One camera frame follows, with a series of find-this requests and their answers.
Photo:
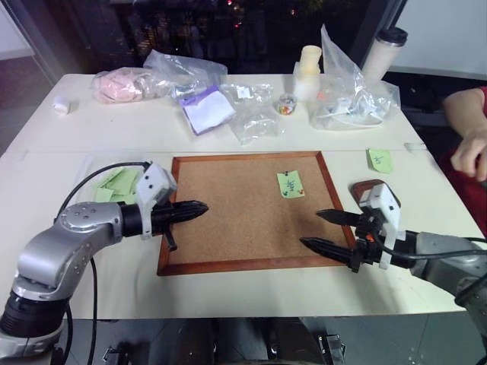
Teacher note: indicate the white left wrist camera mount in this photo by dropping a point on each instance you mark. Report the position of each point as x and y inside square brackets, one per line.
[154, 182]

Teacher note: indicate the small brown wooden tray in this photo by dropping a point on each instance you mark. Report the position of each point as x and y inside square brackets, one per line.
[361, 190]

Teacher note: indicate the empty clear plastic bag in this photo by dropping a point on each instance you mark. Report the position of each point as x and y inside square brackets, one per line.
[190, 70]

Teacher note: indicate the green note with handwriting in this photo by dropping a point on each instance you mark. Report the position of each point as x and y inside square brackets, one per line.
[291, 184]

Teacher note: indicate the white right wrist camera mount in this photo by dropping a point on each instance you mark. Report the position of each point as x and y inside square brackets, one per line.
[386, 203]

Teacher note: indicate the white tumbler with black lid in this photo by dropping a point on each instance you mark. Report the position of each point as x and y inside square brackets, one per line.
[380, 55]

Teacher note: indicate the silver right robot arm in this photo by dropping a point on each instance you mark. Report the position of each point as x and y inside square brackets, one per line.
[445, 258]

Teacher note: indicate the cream plastic bottle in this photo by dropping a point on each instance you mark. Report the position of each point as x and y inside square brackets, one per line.
[309, 72]

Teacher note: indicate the person's bare forearm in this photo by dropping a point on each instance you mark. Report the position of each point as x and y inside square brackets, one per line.
[464, 121]

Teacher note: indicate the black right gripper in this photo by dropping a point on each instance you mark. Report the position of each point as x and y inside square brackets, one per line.
[365, 251]

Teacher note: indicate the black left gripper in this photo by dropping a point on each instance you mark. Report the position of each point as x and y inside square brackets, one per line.
[163, 217]

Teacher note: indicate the small jar of pushpins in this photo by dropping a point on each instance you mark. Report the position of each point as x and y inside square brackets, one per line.
[287, 105]

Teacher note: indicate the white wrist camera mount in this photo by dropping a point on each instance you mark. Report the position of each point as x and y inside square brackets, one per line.
[386, 203]
[154, 182]

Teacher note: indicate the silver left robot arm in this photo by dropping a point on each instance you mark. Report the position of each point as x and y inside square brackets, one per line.
[72, 235]

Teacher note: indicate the purple notepad in bag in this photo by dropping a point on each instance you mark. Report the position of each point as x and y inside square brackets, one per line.
[207, 112]

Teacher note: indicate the loose green paper note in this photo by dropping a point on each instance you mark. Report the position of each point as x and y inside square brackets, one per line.
[379, 161]

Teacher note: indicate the person's bare hand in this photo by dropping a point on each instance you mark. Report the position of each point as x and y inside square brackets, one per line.
[472, 152]

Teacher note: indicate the crumpled clear plastic bag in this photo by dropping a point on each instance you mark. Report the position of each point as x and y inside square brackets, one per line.
[255, 118]

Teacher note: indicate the wood-framed cork board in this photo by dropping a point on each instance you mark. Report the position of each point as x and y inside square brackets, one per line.
[236, 213]

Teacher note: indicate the bag of pink items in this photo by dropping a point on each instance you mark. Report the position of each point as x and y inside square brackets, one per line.
[121, 86]

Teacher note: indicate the large clear plastic bag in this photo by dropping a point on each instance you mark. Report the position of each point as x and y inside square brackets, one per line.
[354, 99]

